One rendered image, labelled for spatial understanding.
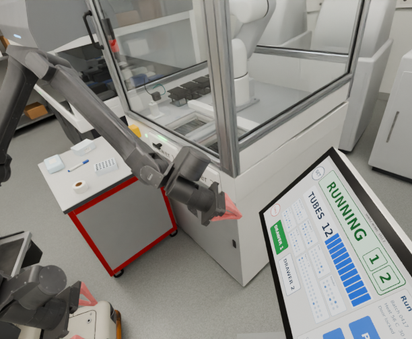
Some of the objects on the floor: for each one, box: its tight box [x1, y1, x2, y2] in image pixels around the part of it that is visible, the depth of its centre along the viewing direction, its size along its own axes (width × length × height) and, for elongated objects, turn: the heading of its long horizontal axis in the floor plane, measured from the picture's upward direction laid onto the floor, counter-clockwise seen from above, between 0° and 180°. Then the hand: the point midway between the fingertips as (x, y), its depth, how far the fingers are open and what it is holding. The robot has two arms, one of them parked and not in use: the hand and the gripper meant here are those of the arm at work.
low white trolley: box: [38, 137, 178, 278], centre depth 184 cm, size 58×62×76 cm
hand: (237, 215), depth 65 cm, fingers closed
